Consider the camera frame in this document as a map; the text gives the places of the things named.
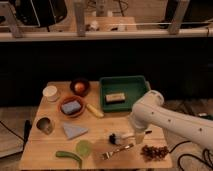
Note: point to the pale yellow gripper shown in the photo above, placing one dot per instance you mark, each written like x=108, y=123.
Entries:
x=139, y=136

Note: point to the black bristle dish brush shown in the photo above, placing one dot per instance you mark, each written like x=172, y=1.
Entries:
x=119, y=138

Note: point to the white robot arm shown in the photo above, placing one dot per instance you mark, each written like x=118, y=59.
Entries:
x=149, y=110

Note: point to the brown crumb pile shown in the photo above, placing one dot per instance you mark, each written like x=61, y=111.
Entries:
x=152, y=153

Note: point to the silver fork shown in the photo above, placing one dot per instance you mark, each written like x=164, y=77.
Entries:
x=109, y=154

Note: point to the tan sponge block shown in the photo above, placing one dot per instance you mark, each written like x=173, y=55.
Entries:
x=115, y=97

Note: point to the green plastic tray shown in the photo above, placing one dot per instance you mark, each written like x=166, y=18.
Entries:
x=133, y=88

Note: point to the green round lid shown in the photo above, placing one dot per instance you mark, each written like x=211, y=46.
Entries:
x=83, y=148

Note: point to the blue triangular cloth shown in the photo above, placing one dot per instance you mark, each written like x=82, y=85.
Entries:
x=73, y=131

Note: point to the dark brown bowl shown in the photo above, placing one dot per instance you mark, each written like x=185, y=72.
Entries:
x=86, y=84

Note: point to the blue sponge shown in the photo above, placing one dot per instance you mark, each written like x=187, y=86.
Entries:
x=70, y=107

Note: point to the orange egg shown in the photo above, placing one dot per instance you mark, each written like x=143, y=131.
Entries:
x=79, y=87

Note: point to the metal cup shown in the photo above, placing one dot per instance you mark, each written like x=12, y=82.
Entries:
x=45, y=125

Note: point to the white cup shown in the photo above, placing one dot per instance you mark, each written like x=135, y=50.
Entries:
x=51, y=93

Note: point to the black bin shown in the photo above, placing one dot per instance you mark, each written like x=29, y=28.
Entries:
x=40, y=13

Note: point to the white rail beam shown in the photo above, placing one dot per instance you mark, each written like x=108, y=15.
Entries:
x=113, y=35

